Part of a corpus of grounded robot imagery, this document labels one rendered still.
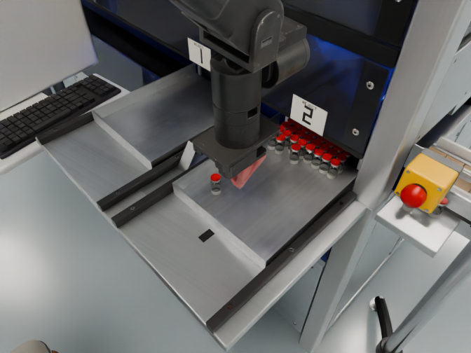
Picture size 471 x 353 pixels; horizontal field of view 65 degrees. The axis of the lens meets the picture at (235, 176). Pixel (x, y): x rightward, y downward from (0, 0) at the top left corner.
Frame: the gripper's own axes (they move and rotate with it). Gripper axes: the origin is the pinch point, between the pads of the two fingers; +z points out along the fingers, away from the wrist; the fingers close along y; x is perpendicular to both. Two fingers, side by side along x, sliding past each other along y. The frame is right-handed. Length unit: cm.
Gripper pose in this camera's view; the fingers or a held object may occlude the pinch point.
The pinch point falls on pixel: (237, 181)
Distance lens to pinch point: 54.2
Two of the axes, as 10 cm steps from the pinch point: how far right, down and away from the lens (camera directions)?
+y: 7.2, -5.2, 4.7
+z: 0.1, 6.8, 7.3
